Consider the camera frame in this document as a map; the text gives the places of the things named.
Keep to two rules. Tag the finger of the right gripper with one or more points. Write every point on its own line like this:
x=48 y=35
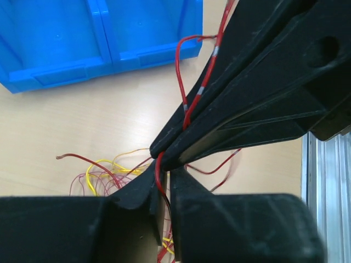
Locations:
x=299 y=83
x=252 y=27

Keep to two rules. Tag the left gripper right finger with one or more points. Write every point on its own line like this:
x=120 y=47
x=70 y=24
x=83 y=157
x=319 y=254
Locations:
x=275 y=227

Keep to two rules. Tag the aluminium frame rails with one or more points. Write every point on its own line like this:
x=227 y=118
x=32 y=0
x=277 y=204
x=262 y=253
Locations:
x=325 y=188

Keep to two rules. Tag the large divided blue bin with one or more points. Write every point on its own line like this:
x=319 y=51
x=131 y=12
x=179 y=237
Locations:
x=47 y=44

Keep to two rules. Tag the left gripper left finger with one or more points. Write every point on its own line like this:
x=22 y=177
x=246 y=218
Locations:
x=125 y=226

